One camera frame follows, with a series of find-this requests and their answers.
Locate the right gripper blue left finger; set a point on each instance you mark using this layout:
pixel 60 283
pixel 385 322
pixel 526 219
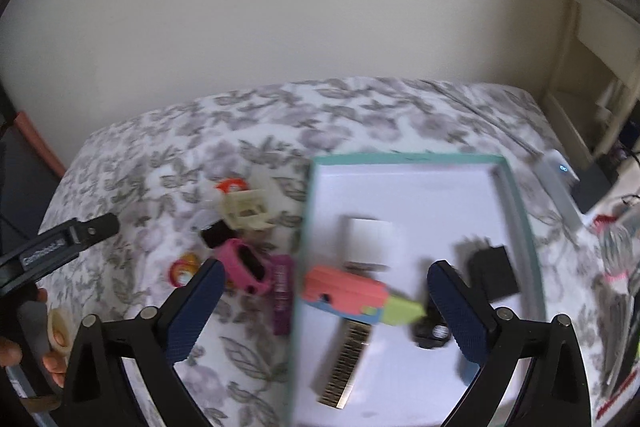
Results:
pixel 189 307

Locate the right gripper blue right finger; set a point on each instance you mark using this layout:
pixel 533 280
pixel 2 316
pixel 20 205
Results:
pixel 454 301

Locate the black toy car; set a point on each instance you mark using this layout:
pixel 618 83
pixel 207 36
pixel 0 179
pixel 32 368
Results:
pixel 430 331

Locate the pink small watch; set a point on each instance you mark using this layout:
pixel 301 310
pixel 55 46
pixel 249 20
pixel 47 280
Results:
pixel 245 268

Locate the purple rectangular tube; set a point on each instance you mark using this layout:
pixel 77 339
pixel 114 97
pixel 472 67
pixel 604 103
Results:
pixel 283 285

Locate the gold greek-key lighter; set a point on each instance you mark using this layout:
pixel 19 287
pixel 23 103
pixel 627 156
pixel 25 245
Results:
pixel 341 380

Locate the coral blue green folding toy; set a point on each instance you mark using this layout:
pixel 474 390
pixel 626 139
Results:
pixel 356 298

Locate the cream plastic clip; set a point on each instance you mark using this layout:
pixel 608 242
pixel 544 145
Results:
pixel 246 210

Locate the red white small bottle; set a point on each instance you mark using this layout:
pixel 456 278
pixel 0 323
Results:
pixel 231 185

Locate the person's left hand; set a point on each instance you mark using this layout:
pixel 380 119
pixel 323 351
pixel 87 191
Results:
pixel 25 342

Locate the black power adapter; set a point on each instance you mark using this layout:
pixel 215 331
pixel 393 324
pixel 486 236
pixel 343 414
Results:
pixel 487 268

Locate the tape roll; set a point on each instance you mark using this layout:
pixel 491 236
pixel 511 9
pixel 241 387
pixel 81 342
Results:
pixel 58 330

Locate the red dark furniture edge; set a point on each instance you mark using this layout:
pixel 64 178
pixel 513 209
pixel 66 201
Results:
pixel 41 148

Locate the white power adapter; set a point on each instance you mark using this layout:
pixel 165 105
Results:
pixel 370 245

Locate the teal-rimmed white tray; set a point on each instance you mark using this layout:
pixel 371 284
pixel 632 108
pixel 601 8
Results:
pixel 441 207

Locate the floral purple blanket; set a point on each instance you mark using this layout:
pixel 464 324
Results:
pixel 158 173

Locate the white power strip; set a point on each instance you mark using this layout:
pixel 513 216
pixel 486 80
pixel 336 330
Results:
pixel 557 178

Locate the white shelf unit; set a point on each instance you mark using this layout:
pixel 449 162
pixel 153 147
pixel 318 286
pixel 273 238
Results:
pixel 594 84

